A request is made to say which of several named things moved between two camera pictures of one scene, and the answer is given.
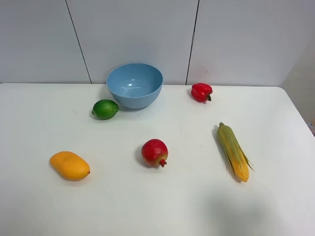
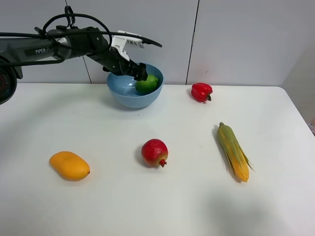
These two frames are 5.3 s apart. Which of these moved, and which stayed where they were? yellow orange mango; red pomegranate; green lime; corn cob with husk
Moved: green lime
Stayed: yellow orange mango; red pomegranate; corn cob with husk
